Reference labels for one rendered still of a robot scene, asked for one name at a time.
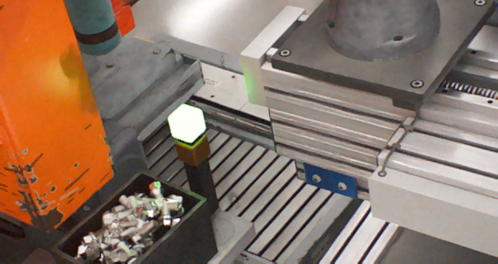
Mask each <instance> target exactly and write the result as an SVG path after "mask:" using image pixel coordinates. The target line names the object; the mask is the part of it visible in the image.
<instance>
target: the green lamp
mask: <svg viewBox="0 0 498 264"><path fill-rule="evenodd" d="M168 121H169V124H170V127H171V130H172V134H173V136H174V137H176V138H178V139H182V140H185V141H188V142H190V143H191V142H192V141H193V140H195V139H196V138H197V137H198V136H199V135H201V134H202V132H203V131H204V130H205V123H204V119H203V114H202V111H201V110H199V109H196V108H193V107H189V106H187V105H181V106H180V107H179V108H178V109H177V110H176V111H175V112H174V113H173V114H172V115H170V116H169V117H168Z"/></svg>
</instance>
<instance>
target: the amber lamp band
mask: <svg viewBox="0 0 498 264"><path fill-rule="evenodd" d="M175 146H176V151H177V156H178V159H179V160H180V161H183V162H186V164H190V165H191V166H194V167H197V166H198V165H199V164H201V163H202V161H203V160H204V159H205V158H206V157H207V156H208V155H209V154H210V153H211V152H210V147H209V141H208V137H207V136H206V135H204V134H203V137H202V138H201V139H200V140H198V141H197V142H196V143H195V144H194V145H193V146H189V145H188V144H185V143H181V142H178V140H177V141H176V142H175Z"/></svg>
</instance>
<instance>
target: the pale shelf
mask: <svg viewBox="0 0 498 264"><path fill-rule="evenodd" d="M211 223H212V229H213V233H214V237H215V240H216V247H218V250H219V252H217V253H216V254H215V256H214V257H213V258H212V259H211V260H210V261H209V262H208V263H207V264H231V263H233V262H234V260H235V259H236V258H237V257H238V255H239V254H240V253H241V252H242V251H243V250H244V249H245V248H246V247H247V246H248V245H249V244H250V243H251V241H252V240H253V239H254V238H255V237H256V233H255V229H254V223H252V222H250V221H248V220H245V219H244V218H241V217H239V216H236V215H234V214H232V213H228V212H226V211H223V210H220V211H219V212H218V213H217V214H216V215H215V216H214V217H213V218H212V219H211Z"/></svg>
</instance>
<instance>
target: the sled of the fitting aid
mask: <svg viewBox="0 0 498 264"><path fill-rule="evenodd" d="M174 54H175V58H176V62H177V64H176V65H175V66H174V67H173V68H170V69H169V70H168V71H167V72H165V73H164V74H163V76H162V77H161V78H160V79H158V80H157V81H155V82H154V83H153V84H152V85H151V86H150V87H149V88H148V89H146V91H145V92H144V93H142V94H140V95H139V96H138V97H137V98H136V99H135V100H133V101H132V102H131V103H130V104H129V105H128V106H127V107H126V108H125V109H124V110H122V111H121V112H120V113H119V114H117V115H115V116H114V117H113V119H112V120H111V121H114V122H116V123H119V124H122V125H128V126H131V127H132V128H133V129H134V130H135V131H136V132H137V133H138V134H139V136H141V141H142V140H144V139H145V138H146V137H147V136H149V135H150V134H151V133H152V131H153V130H154V129H155V128H158V127H159V126H160V125H161V124H162V123H163V122H164V121H166V120H167V118H168V117H169V116H170V115H172V114H173V113H174V112H175V111H176V110H177V109H178V108H179V107H180V106H181V105H182V104H184V103H185V102H186V101H187V100H188V99H189V98H190V97H191V96H193V95H194V94H195V93H196V92H197V91H198V90H199V89H201V88H202V87H203V86H204V85H205V78H204V75H203V70H202V64H201V63H200V60H198V58H193V57H191V56H188V55H183V54H180V53H177V52H174Z"/></svg>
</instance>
